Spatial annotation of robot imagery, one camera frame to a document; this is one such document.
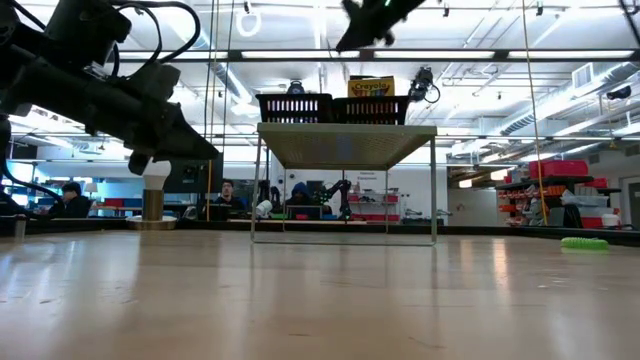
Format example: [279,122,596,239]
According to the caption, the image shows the black monitor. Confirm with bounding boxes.
[163,158,225,195]

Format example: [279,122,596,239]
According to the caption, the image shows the grey orange parts bin rack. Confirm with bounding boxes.
[494,174,624,229]

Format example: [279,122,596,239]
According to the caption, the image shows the red storage bins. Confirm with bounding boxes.
[527,159,590,179]

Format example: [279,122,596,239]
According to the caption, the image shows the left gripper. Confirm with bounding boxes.
[94,94,221,176]

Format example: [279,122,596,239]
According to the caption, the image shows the yellow green crayon box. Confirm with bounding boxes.
[347,75,396,98]

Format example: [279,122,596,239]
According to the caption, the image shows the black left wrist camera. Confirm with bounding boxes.
[127,62,182,101]

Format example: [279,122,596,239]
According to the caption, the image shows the black slotted plastic basket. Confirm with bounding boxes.
[332,95,411,126]
[255,93,335,125]

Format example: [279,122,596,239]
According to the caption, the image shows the white bulb wooden base lamp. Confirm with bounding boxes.
[125,159,178,231]

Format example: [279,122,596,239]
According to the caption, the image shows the pale green perforated metal riser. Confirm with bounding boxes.
[249,122,439,247]

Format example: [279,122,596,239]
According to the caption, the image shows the black mounted camera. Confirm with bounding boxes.
[409,66,442,106]

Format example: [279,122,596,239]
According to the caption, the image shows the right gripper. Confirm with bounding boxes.
[335,0,426,54]

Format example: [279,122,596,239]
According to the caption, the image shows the person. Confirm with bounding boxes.
[49,181,91,219]
[285,181,325,207]
[213,178,247,211]

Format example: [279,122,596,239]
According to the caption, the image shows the white hanging cable loop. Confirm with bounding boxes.
[235,9,263,39]

